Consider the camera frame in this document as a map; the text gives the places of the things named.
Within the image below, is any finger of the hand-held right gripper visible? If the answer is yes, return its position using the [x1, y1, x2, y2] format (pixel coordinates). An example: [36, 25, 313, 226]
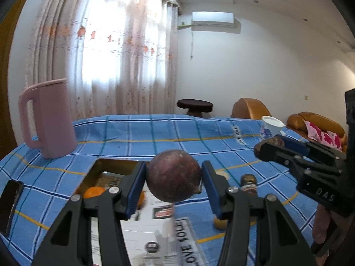
[280, 135, 346, 161]
[254, 142, 315, 176]

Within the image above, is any black smartphone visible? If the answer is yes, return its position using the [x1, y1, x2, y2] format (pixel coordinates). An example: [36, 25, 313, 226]
[0, 180, 25, 235]

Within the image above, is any white air conditioner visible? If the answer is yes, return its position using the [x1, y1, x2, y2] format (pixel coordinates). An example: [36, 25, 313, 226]
[191, 12, 235, 29]

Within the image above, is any orange leather sofa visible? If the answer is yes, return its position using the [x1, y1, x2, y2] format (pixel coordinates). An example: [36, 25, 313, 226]
[286, 112, 348, 152]

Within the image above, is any white floral cup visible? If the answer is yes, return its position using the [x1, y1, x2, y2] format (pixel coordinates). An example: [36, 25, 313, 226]
[259, 116, 286, 142]

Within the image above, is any blue plaid tablecloth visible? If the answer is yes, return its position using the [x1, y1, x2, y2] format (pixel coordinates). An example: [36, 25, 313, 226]
[0, 113, 347, 266]

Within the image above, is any pink plastic jug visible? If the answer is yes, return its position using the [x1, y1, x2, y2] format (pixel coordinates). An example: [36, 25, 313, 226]
[18, 78, 78, 159]

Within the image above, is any dark round stool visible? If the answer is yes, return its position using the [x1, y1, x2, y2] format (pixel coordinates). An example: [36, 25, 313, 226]
[177, 99, 214, 116]

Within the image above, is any purple passion fruit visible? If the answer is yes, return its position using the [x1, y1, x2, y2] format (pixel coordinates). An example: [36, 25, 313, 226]
[146, 150, 202, 203]

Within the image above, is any orange tangerine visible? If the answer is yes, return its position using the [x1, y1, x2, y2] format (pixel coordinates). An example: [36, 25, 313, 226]
[83, 187, 106, 199]
[135, 191, 145, 210]

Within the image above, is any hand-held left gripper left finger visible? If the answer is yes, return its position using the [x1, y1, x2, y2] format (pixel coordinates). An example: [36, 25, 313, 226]
[30, 161, 147, 266]

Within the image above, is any gold and white gift box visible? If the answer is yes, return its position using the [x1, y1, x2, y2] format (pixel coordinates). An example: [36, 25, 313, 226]
[74, 158, 207, 266]

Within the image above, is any brown round fruit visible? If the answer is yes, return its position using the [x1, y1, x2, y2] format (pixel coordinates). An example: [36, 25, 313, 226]
[254, 135, 286, 151]

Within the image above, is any pink floral cushion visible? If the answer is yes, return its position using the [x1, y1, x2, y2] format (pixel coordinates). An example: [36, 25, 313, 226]
[304, 121, 342, 151]

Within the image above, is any yellow round fruit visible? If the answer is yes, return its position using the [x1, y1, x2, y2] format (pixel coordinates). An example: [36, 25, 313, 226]
[213, 216, 228, 230]

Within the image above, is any person's right hand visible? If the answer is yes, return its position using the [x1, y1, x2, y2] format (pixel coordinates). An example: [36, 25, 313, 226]
[313, 206, 332, 242]

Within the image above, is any sheer floral curtain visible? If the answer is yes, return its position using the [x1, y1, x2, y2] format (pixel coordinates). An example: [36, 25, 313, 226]
[25, 0, 181, 122]

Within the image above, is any small brown capped bottle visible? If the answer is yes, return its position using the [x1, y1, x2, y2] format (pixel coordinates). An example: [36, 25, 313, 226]
[240, 174, 258, 196]

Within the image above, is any orange leather armchair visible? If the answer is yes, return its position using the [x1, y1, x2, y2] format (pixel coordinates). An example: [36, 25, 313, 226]
[231, 98, 271, 120]

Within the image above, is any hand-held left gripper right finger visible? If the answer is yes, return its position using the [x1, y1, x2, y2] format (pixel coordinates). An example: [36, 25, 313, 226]
[201, 160, 317, 266]

